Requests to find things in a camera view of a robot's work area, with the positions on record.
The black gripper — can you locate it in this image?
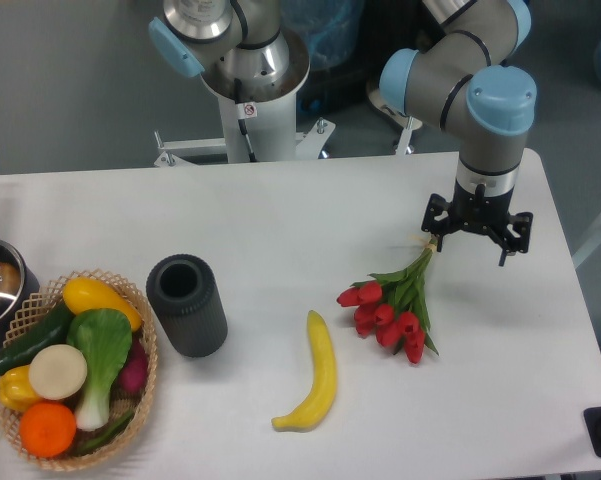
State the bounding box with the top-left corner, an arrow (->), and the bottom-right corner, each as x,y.
421,181 -> 533,267

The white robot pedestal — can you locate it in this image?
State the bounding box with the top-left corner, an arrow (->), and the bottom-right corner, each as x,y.
154,29 -> 336,167

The purple sweet potato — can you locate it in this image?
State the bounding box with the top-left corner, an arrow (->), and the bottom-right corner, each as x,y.
117,338 -> 148,394

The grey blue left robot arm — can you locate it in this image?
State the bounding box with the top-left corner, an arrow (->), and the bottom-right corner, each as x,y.
148,1 -> 537,256

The orange fruit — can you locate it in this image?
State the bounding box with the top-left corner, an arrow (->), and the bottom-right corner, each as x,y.
19,402 -> 77,458

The yellow bell pepper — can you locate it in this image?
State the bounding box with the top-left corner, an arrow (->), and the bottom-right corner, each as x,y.
0,365 -> 43,412

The green chili pepper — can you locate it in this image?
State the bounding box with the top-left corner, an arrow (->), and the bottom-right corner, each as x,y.
73,410 -> 135,456

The woven wicker basket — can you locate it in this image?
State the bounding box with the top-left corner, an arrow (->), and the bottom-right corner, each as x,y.
0,269 -> 158,472

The yellow squash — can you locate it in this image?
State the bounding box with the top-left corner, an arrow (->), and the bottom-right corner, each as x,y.
62,277 -> 143,332

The dark green cucumber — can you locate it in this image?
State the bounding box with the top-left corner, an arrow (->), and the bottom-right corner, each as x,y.
0,301 -> 75,376

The red tulip bouquet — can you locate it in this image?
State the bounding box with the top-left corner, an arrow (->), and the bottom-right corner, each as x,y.
336,236 -> 438,365

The yellow banana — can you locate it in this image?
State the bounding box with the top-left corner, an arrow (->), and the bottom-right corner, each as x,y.
271,310 -> 338,432

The dark grey ribbed vase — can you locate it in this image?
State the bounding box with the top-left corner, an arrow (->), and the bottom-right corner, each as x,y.
146,254 -> 228,358

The green bok choy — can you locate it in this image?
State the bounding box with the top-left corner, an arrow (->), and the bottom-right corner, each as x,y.
67,308 -> 132,431

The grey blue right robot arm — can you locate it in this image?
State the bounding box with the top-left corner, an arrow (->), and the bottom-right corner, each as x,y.
379,1 -> 537,258

